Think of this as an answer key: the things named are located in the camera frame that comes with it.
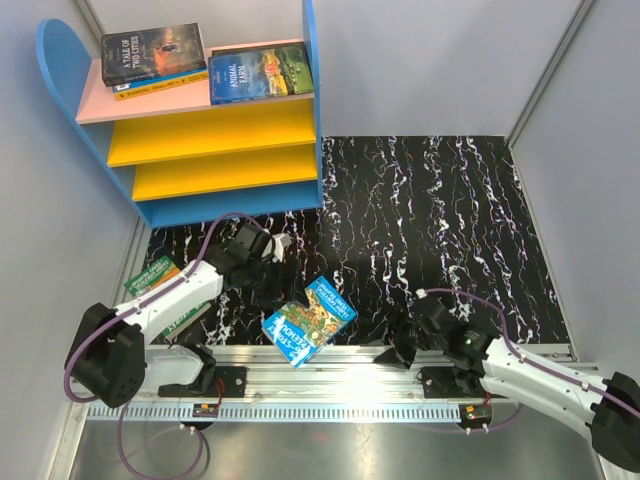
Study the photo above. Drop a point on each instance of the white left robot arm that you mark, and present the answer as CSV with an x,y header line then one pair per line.
x,y
111,358

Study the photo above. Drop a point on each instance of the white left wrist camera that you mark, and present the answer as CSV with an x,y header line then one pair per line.
x,y
276,247

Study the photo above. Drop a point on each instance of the white slotted cable duct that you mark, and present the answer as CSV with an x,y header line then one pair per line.
x,y
280,412

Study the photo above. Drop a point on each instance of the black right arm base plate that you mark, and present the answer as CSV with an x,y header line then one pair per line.
x,y
449,382

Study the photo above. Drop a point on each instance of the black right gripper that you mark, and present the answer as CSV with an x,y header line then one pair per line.
x,y
397,357

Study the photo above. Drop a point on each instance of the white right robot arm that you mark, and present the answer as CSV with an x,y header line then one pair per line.
x,y
605,411

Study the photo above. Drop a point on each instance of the dark Tale Of Two Cities book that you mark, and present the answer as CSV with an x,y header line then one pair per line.
x,y
147,54

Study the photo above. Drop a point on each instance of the blue treehouse paperback book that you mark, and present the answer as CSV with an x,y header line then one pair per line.
x,y
145,87

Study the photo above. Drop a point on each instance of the black marble pattern mat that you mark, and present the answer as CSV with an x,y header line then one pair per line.
x,y
401,213

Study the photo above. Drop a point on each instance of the green 104-Storey Treehouse book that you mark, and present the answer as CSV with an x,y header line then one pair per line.
x,y
154,275

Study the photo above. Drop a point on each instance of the colourful wooden bookshelf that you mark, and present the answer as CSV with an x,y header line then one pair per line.
x,y
176,157

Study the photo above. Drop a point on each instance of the blue Animal Farm book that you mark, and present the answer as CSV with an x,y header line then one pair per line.
x,y
258,73

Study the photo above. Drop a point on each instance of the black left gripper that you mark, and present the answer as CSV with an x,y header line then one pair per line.
x,y
283,291

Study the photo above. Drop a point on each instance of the aluminium mounting rail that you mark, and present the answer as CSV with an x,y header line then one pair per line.
x,y
320,382

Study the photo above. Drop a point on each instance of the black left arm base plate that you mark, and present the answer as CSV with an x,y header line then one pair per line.
x,y
230,382

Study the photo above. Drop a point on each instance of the blue 26-Storey Treehouse book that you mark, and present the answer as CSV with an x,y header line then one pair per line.
x,y
299,332

